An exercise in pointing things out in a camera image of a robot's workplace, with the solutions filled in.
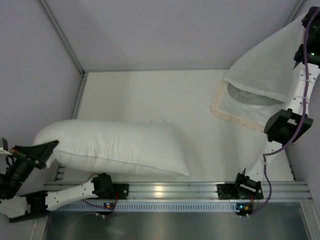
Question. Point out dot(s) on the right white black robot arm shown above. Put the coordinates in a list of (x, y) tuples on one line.
[(291, 121)]

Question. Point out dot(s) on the aluminium mounting rail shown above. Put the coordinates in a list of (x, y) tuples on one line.
[(281, 191)]

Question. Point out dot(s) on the left aluminium frame post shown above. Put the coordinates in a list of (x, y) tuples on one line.
[(57, 28)]

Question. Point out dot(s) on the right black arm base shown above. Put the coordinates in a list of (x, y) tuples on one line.
[(231, 191)]

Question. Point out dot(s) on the slotted grey cable duct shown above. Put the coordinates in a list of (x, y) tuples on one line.
[(150, 207)]

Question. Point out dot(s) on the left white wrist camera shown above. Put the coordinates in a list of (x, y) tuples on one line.
[(4, 150)]

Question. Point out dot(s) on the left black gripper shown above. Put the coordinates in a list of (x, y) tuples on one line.
[(32, 159)]

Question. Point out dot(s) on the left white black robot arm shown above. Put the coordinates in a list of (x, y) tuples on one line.
[(40, 203)]

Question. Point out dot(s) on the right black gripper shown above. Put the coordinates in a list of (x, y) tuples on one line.
[(313, 35)]

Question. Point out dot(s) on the grey cream-ruffled pillowcase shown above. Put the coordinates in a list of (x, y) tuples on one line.
[(258, 84)]

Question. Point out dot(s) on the white pillow insert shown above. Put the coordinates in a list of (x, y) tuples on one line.
[(144, 148)]

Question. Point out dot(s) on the right aluminium frame post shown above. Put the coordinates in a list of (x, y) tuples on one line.
[(295, 11)]

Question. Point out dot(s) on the aluminium frame post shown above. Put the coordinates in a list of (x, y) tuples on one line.
[(295, 11), (57, 28)]

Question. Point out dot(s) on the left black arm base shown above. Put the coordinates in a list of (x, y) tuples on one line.
[(120, 191)]

